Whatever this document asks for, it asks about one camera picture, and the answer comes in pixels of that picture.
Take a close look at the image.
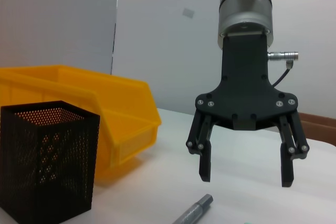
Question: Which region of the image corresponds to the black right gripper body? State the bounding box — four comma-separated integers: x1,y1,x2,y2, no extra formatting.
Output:
195,35,299,131

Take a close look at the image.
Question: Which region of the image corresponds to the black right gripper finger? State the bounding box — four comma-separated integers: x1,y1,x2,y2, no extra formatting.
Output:
278,111,310,188
185,110,214,183

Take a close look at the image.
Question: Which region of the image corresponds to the grey glitter pen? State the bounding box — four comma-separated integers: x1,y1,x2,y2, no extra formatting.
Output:
172,194,214,224

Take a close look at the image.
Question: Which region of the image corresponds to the black mesh pen holder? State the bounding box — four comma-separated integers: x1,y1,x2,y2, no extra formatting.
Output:
0,100,101,224

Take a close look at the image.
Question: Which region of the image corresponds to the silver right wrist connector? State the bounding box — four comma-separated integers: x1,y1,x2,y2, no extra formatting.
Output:
267,50,302,62

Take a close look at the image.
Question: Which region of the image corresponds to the yellow plastic bin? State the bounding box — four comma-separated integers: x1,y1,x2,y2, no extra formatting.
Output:
0,64,162,180

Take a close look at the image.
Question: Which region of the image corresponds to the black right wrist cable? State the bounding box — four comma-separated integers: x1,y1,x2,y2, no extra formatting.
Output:
271,60,295,88

